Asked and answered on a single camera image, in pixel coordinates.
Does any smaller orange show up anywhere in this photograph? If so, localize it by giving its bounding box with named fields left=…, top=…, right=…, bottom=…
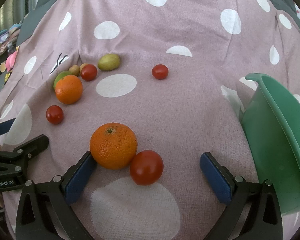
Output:
left=55, top=75, right=83, bottom=105

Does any large orange with stem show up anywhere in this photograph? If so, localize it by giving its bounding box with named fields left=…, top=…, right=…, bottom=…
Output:
left=89, top=122, right=138, bottom=170

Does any tan longan fruit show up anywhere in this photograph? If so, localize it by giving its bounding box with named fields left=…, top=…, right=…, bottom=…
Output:
left=79, top=63, right=88, bottom=74
left=68, top=65, right=80, bottom=76

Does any large red tomato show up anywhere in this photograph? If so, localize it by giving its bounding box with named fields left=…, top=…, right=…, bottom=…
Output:
left=129, top=150, right=164, bottom=186

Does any yellow green mango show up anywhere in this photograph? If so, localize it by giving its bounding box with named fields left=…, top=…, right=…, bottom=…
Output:
left=97, top=54, right=120, bottom=71

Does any lone small red tomato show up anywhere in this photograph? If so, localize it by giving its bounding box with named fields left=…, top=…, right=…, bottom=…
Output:
left=152, top=64, right=169, bottom=80

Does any pile of plush toys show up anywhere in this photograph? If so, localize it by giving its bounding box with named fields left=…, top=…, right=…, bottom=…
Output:
left=0, top=23, right=21, bottom=75

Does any green plastic bowl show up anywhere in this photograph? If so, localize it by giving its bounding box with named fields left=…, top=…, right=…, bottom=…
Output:
left=241, top=73, right=300, bottom=215

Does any pink polka dot blanket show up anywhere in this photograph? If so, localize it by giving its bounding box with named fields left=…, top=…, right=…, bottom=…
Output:
left=0, top=0, right=300, bottom=239

